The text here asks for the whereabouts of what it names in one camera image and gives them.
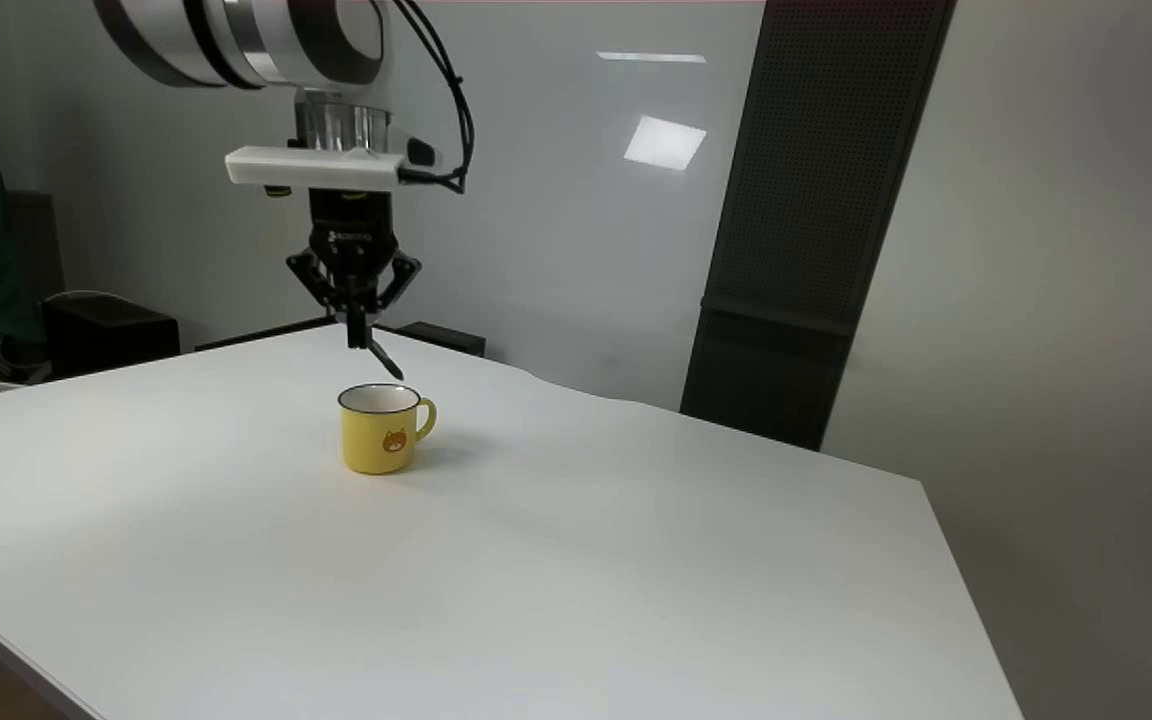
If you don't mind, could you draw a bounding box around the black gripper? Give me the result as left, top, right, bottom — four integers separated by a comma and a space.
286, 185, 426, 350

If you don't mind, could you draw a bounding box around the black pen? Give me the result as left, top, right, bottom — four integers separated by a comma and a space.
358, 313, 412, 383

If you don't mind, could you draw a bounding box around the yellow enamel mug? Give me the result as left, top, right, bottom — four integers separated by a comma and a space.
333, 378, 446, 479

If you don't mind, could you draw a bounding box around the black speaker box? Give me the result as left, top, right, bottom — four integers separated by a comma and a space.
38, 289, 183, 383

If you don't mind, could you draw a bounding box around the dark vertical pillar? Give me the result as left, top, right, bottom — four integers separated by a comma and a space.
676, 0, 964, 457

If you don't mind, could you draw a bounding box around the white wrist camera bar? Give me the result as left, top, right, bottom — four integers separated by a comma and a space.
222, 139, 412, 190

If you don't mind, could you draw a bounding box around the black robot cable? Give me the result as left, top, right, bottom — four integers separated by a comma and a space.
393, 0, 480, 200

